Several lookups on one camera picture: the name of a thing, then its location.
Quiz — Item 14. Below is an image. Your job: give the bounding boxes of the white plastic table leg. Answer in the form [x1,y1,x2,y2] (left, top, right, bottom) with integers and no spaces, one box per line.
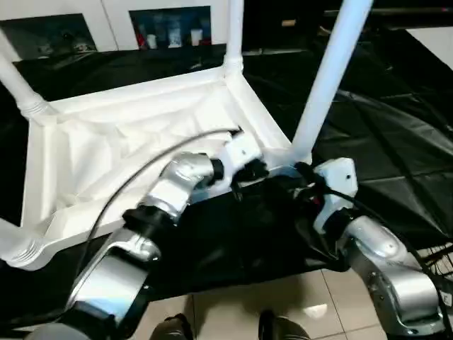
[224,0,246,76]
[290,0,374,165]
[0,216,45,270]
[0,48,56,123]

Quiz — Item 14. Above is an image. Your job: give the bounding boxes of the white plastic table top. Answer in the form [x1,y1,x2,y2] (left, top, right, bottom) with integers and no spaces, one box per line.
[0,65,314,271]

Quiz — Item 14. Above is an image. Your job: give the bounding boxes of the black work mat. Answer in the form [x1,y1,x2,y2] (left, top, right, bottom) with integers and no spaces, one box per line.
[0,21,453,319]

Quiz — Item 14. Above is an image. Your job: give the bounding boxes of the white cabinet with glass doors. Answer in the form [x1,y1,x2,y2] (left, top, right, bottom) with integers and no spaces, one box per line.
[0,0,231,61]

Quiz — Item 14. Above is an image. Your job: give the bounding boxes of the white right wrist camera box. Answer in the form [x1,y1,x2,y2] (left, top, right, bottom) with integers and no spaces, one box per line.
[311,157,358,234]

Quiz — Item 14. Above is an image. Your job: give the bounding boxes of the black folding stand frame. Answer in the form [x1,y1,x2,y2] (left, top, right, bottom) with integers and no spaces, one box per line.
[418,244,453,284]

